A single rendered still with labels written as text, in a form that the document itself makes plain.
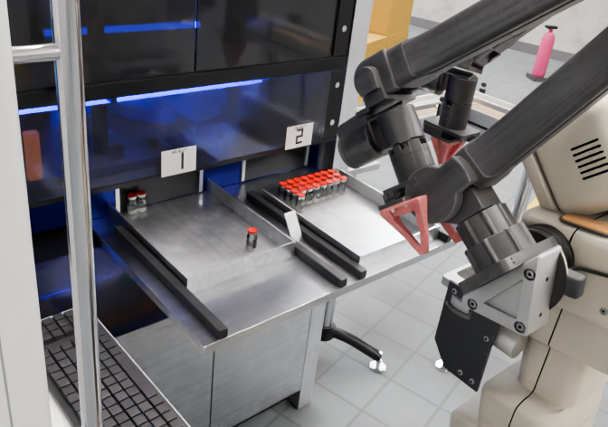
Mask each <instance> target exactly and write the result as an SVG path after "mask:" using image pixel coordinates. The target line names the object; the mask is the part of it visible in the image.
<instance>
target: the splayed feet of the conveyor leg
mask: <svg viewBox="0 0 608 427"><path fill-rule="evenodd" d="M333 338H335V339H338V340H340V341H343V342H345V343H347V344H349V345H351V346H352V347H354V348H355V349H357V350H359V351H360V352H362V353H363V354H365V355H366V356H369V357H370V358H372V359H373V360H375V361H372V362H371V363H370V369H371V370H372V371H374V372H376V373H383V372H384V371H385V364H384V363H383V362H382V355H383V352H382V351H379V350H378V349H376V348H375V347H373V346H371V345H369V344H368V343H367V342H365V341H364V340H362V339H361V338H359V337H357V336H355V335H353V334H351V333H349V332H347V331H345V330H344V329H341V328H338V327H336V324H335V323H334V322H332V326H331V327H329V328H324V327H323V328H322V333H321V339H320V341H329V340H331V339H333Z"/></svg>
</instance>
